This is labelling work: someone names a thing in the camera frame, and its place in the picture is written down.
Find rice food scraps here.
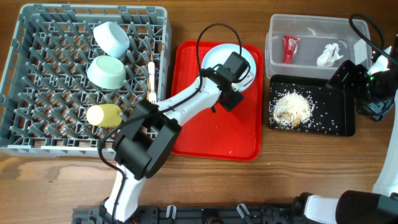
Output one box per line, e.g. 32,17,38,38
270,91,315,129

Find large light blue plate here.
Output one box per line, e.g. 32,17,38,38
201,44,256,92

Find yellow plastic cup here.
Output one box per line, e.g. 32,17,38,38
86,104,122,128

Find red snack wrapper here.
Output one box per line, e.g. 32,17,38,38
282,35,300,64

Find clear plastic waste bin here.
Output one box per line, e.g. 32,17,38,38
265,14,373,79

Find grey plastic dishwasher rack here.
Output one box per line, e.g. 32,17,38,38
1,4,172,157

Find black waste tray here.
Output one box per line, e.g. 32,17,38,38
269,75,356,136

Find crumpled white tissue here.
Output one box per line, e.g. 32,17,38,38
317,43,343,67

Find red plastic serving tray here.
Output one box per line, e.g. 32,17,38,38
170,40,264,161

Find small light blue bowl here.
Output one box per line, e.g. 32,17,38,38
93,22,129,58

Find single wooden chopstick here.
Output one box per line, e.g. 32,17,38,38
147,53,153,101

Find green saucer bowl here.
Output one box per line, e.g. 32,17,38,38
87,55,126,90

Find white plastic fork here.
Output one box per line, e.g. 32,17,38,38
148,62,157,104

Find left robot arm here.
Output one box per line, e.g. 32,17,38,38
98,52,251,223

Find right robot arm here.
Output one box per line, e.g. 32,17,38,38
290,44,397,223

